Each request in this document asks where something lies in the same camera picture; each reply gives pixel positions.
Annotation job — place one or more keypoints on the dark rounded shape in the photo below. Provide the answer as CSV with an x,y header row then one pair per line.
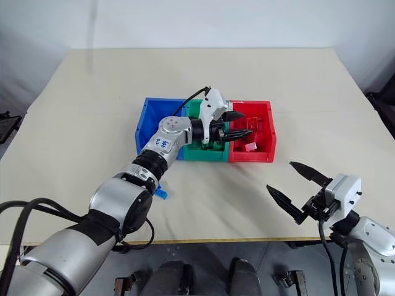
x,y
244,277
166,279

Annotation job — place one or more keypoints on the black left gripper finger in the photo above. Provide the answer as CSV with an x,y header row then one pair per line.
x,y
234,116
236,135

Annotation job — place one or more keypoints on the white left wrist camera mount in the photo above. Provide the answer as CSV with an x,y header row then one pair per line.
x,y
213,101

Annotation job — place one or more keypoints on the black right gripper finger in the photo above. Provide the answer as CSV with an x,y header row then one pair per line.
x,y
310,174
285,202

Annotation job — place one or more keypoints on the red plastic bin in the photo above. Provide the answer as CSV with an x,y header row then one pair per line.
x,y
253,156

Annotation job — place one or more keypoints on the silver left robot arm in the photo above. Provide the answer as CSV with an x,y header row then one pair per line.
x,y
123,200

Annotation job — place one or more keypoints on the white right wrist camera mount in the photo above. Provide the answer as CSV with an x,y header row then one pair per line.
x,y
347,191

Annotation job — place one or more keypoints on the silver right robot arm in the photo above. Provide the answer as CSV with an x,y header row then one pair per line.
x,y
370,243

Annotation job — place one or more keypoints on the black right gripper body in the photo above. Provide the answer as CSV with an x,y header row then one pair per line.
x,y
321,206

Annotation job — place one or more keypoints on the blue plastic bin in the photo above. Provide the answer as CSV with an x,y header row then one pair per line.
x,y
151,123

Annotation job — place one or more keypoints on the black background equipment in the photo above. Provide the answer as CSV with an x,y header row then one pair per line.
x,y
7,124
382,105

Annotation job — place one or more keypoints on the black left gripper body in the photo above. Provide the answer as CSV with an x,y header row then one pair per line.
x,y
217,131

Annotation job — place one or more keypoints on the translucent red block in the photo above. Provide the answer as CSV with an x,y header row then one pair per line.
x,y
254,124
251,147

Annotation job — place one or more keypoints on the dark metal bracket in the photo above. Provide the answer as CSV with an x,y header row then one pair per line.
x,y
293,282
125,285

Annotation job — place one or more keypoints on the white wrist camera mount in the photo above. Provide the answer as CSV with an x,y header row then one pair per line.
x,y
347,191
213,101

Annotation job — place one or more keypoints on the small blue block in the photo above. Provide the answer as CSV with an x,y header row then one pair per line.
x,y
161,194

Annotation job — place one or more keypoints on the green plastic bin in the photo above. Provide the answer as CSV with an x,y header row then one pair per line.
x,y
203,155

